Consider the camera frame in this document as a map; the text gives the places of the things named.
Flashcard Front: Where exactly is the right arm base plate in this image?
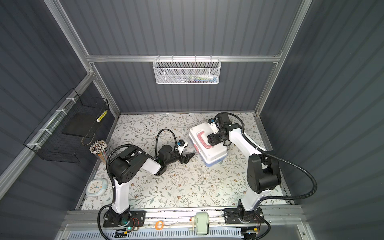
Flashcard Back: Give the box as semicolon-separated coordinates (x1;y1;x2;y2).
221;208;264;225

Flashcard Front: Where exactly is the white wire wall basket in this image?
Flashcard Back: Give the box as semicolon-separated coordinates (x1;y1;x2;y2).
153;57;222;85

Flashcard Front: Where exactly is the white blue tool box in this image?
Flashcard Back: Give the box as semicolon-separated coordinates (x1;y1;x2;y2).
189;123;228;167

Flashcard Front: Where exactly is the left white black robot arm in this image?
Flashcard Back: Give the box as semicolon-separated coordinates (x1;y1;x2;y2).
106;129;195;225

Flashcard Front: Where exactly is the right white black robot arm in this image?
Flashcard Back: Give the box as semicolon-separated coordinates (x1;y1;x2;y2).
208;112;318;222

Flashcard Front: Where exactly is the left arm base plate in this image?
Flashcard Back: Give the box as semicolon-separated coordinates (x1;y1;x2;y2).
103;209;147;228

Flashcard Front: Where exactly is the black wire side basket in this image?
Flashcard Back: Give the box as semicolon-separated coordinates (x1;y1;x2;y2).
24;89;109;164

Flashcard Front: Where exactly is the mint green device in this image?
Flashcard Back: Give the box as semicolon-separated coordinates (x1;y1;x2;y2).
191;212;210;235

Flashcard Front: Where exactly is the mint round clock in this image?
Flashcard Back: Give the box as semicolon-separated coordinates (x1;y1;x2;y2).
86;178;108;197

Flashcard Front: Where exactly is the yellow green marker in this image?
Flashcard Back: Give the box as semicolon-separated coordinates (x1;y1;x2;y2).
96;110;108;123

